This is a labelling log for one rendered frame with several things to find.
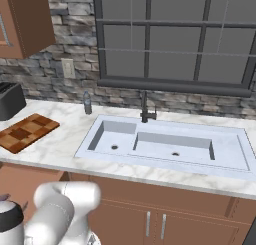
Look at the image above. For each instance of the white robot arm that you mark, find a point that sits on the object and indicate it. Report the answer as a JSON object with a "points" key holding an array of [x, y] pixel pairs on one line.
{"points": [[55, 210]]}

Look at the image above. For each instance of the brown checkered cutting board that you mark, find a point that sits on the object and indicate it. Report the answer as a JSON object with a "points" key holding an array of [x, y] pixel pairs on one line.
{"points": [[25, 132]]}

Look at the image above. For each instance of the brown drawer front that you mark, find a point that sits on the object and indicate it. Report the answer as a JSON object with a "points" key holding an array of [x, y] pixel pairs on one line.
{"points": [[28, 185]]}

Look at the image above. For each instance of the dark grey tap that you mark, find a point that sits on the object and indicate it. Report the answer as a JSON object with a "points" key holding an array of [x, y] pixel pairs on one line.
{"points": [[145, 109]]}

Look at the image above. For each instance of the clear water bottle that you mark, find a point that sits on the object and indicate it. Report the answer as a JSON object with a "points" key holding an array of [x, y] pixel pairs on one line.
{"points": [[87, 103]]}

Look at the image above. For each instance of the white double sink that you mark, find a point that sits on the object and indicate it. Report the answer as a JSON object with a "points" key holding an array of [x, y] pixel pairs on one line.
{"points": [[166, 144]]}

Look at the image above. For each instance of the dark grey framed window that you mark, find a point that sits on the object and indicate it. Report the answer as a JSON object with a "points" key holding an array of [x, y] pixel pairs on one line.
{"points": [[176, 39]]}

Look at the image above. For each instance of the brown cupboard door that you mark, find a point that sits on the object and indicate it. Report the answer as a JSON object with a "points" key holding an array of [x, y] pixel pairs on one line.
{"points": [[203, 230], [121, 220]]}

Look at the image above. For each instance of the black toaster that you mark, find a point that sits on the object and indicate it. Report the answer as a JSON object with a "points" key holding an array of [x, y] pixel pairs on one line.
{"points": [[9, 100]]}

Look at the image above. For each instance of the white wall socket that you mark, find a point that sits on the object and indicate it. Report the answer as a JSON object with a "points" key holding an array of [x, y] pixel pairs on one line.
{"points": [[68, 67]]}

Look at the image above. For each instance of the brown wall cupboard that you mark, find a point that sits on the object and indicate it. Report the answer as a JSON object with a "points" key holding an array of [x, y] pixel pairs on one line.
{"points": [[25, 20]]}

